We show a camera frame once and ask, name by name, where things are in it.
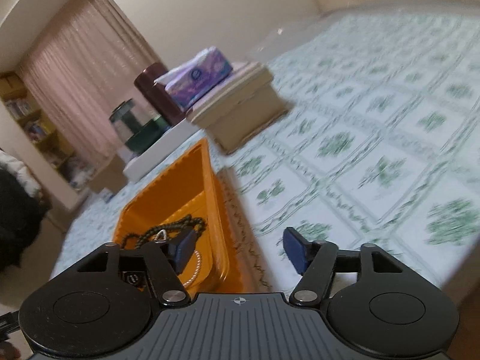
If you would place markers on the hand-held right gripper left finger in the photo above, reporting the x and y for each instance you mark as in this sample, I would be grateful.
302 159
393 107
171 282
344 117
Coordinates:
183 251

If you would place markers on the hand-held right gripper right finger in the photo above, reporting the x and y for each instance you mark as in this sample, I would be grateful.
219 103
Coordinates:
294 249

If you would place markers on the small black case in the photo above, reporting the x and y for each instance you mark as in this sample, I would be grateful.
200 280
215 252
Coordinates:
133 279

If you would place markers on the orange plastic tray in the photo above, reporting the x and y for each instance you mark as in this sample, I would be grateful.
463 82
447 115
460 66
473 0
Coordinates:
176 187

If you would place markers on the flat white box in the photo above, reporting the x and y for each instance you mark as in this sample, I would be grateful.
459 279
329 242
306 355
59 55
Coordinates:
161 150

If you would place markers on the black puffer jacket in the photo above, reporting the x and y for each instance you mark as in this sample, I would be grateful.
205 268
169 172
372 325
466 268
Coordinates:
18 225

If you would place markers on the brown cardboard box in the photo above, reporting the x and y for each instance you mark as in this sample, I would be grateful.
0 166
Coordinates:
108 178

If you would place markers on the white plastic bag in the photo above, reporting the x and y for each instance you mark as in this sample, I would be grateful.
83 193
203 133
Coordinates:
80 178

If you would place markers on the glass teapot green base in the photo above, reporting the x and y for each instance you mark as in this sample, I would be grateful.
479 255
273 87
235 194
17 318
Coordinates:
135 127

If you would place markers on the floral green white tablecloth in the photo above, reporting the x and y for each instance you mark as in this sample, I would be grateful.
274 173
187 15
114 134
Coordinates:
375 120

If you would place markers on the white puffer jacket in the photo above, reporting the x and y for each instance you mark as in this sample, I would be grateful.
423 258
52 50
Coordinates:
18 168

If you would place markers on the dark brown metal canister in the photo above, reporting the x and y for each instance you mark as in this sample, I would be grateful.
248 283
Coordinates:
153 90

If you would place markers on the purple tissue pack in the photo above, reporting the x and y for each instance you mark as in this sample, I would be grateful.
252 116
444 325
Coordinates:
198 78

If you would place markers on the pink cover book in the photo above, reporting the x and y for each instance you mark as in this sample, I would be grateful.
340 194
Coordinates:
240 80

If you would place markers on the wooden bookshelf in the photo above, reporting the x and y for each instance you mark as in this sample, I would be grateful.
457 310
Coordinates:
37 131

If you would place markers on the pink curtain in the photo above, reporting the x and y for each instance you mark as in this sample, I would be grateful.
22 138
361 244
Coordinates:
86 71

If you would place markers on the row of colourful books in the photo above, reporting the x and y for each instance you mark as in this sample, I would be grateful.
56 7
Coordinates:
22 110

